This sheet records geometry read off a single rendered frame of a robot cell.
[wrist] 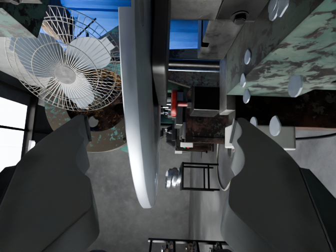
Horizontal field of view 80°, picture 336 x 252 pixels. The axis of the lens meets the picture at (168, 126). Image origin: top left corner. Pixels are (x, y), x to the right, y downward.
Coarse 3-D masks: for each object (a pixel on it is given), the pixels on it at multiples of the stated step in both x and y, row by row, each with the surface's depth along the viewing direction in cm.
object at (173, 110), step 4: (172, 92) 54; (176, 92) 54; (172, 96) 53; (176, 96) 54; (172, 100) 53; (176, 100) 53; (180, 100) 56; (184, 100) 56; (172, 104) 53; (176, 104) 53; (180, 104) 56; (184, 104) 56; (172, 108) 53; (176, 108) 53; (172, 112) 54
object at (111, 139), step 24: (192, 48) 182; (96, 72) 166; (120, 72) 159; (168, 72) 180; (192, 72) 180; (216, 72) 180; (48, 96) 157; (120, 96) 164; (168, 96) 215; (48, 120) 155; (120, 120) 155; (192, 120) 176; (216, 120) 176; (96, 144) 154; (120, 144) 154; (192, 144) 221
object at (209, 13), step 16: (160, 0) 16; (176, 0) 25; (192, 0) 25; (208, 0) 25; (224, 0) 24; (240, 0) 24; (256, 0) 24; (160, 16) 16; (176, 16) 28; (192, 16) 28; (208, 16) 27; (224, 16) 27; (240, 16) 26; (256, 16) 27; (160, 32) 16; (160, 48) 16; (160, 64) 16; (160, 80) 18; (160, 96) 24
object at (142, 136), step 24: (144, 0) 12; (120, 24) 9; (144, 24) 12; (120, 48) 9; (144, 48) 12; (144, 72) 12; (144, 96) 12; (144, 120) 12; (144, 144) 12; (144, 168) 12; (144, 192) 13
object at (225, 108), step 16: (224, 64) 46; (224, 80) 46; (224, 96) 45; (240, 96) 45; (256, 96) 45; (272, 96) 45; (304, 96) 45; (320, 96) 45; (224, 112) 47; (240, 112) 44; (256, 112) 44; (272, 112) 44; (288, 112) 44; (304, 112) 44; (320, 112) 44; (304, 128) 46; (320, 128) 45
